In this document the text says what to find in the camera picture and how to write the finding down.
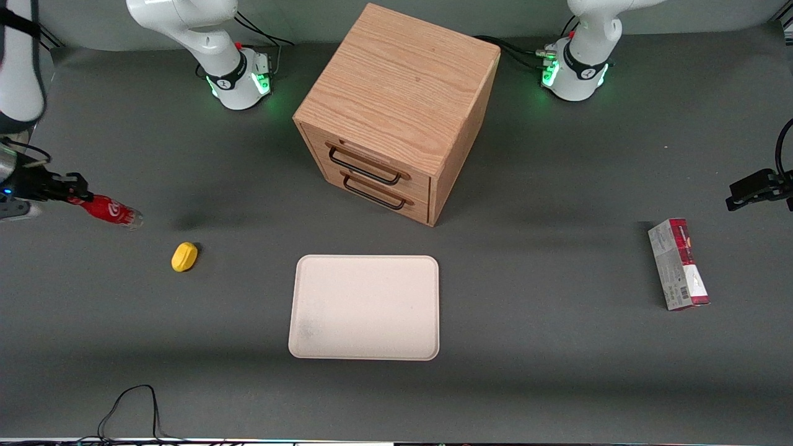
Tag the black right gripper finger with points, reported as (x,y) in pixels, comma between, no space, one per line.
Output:
(74,195)
(75,180)

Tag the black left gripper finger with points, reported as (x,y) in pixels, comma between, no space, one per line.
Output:
(746,198)
(753,181)

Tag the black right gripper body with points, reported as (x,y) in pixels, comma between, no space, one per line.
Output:
(32,183)

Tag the red coke bottle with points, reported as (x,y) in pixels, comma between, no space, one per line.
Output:
(111,210)

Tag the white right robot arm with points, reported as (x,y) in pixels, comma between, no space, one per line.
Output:
(210,43)

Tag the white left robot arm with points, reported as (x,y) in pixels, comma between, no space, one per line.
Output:
(582,68)

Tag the beige rectangular tray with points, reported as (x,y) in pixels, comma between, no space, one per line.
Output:
(365,306)

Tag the red and grey carton box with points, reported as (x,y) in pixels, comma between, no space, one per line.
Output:
(678,266)

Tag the yellow lemon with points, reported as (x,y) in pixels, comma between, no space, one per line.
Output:
(184,257)

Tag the wooden drawer front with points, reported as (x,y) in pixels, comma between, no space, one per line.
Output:
(418,189)
(421,209)

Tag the wooden drawer cabinet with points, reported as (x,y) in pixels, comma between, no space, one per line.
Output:
(403,80)

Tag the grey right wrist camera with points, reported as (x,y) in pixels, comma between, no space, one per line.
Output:
(15,210)

